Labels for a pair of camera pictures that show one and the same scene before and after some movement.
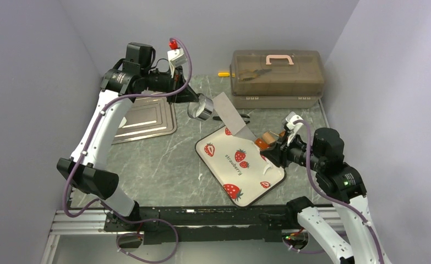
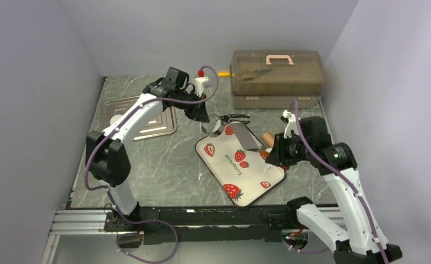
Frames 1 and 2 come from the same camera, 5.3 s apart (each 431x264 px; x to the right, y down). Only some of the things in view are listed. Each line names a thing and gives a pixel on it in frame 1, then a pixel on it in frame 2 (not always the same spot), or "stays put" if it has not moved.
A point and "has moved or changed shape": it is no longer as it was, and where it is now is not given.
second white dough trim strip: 268,166 stays put
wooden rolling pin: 268,137 stays put
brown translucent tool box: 269,79 stays put
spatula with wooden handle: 234,122 has moved or changed shape
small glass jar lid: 202,110 has moved or changed shape
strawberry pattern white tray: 245,174 stays put
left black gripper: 187,95 to 199,113
